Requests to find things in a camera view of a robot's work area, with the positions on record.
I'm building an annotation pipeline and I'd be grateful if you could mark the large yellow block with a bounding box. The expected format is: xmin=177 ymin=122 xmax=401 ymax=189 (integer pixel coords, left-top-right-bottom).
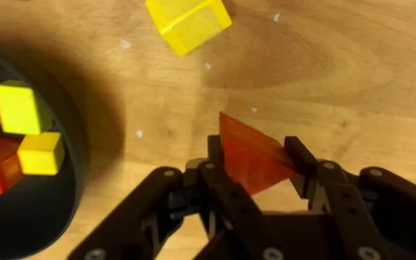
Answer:
xmin=144 ymin=0 xmax=232 ymax=56

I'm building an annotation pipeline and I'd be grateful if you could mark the small yellow block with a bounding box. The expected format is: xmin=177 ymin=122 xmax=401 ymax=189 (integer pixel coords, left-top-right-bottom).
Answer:
xmin=17 ymin=131 xmax=65 ymax=176

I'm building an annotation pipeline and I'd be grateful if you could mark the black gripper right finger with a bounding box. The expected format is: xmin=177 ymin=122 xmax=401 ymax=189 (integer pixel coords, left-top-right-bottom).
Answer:
xmin=283 ymin=135 xmax=416 ymax=260

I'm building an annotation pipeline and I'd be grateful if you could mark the black bowl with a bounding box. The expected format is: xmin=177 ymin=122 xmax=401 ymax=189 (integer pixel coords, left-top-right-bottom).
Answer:
xmin=0 ymin=50 xmax=89 ymax=260

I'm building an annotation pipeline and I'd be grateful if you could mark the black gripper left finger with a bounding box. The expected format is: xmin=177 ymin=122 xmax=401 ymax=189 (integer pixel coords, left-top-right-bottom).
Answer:
xmin=68 ymin=135 xmax=286 ymax=260

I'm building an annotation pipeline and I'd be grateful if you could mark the large red block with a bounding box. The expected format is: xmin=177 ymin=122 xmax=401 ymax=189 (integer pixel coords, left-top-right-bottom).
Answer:
xmin=219 ymin=112 xmax=297 ymax=195

